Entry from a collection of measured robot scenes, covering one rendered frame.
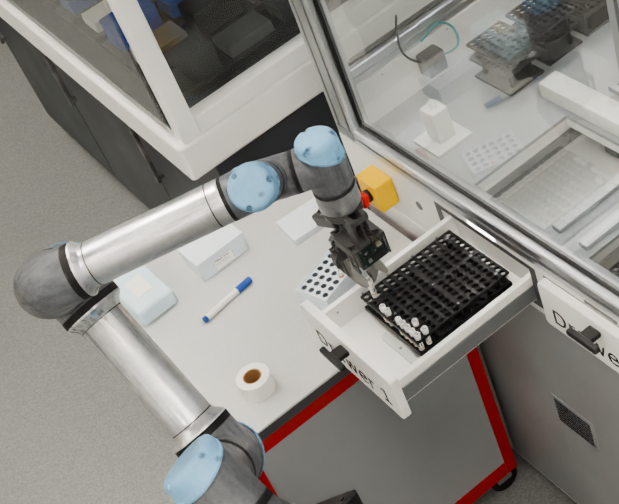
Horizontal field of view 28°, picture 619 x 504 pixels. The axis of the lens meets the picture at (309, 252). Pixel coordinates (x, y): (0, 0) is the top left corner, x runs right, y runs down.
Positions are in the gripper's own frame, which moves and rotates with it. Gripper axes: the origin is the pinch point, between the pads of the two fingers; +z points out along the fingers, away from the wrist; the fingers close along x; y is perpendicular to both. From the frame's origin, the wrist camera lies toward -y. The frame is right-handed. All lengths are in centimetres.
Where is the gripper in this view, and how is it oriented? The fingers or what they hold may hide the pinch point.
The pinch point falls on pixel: (366, 277)
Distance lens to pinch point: 229.4
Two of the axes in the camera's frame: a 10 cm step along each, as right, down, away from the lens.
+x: 7.9, -5.7, 2.3
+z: 3.0, 6.8, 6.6
